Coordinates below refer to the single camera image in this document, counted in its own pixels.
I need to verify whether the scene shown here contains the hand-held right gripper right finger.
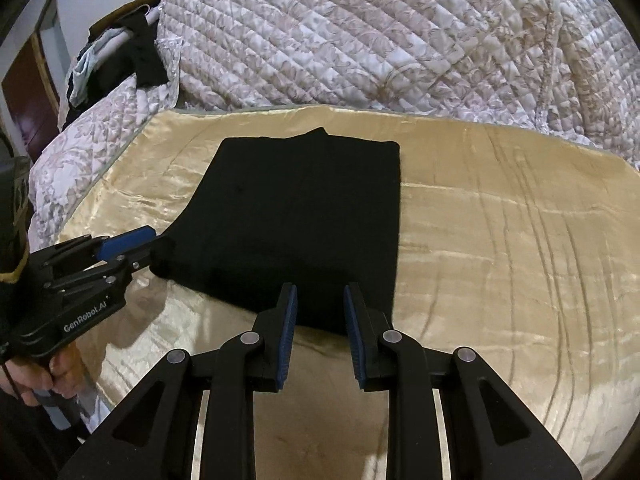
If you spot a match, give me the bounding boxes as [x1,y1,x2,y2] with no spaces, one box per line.
[342,281,583,480]

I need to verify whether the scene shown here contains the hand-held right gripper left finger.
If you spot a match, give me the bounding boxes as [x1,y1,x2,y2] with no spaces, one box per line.
[60,282,300,480]

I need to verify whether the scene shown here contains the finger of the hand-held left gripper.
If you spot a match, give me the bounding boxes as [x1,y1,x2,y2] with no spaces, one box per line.
[46,239,173,295]
[36,226,157,269]

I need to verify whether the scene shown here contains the black pants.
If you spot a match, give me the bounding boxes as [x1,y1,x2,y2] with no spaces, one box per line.
[150,127,403,336]

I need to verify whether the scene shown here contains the person's left forearm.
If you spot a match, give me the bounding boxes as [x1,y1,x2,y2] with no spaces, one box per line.
[0,390,83,480]

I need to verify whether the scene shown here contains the person's left hand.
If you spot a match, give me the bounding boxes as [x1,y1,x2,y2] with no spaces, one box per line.
[12,345,88,407]

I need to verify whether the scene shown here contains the golden satin sheet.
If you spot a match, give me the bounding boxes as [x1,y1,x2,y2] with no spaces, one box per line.
[60,105,640,480]

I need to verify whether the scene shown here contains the brown wooden door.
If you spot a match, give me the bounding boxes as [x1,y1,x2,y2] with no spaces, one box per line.
[1,30,62,162]

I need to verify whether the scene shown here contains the light blue cloth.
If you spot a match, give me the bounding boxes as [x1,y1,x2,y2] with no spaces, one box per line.
[66,41,109,107]

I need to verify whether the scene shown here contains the black hanging garment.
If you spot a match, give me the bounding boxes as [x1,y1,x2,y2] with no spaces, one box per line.
[92,12,169,92]

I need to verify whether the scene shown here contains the floral quilted blanket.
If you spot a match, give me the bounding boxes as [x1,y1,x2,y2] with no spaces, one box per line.
[27,0,640,251]

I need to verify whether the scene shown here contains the white rail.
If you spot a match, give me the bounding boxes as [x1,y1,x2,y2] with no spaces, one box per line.
[97,6,162,58]

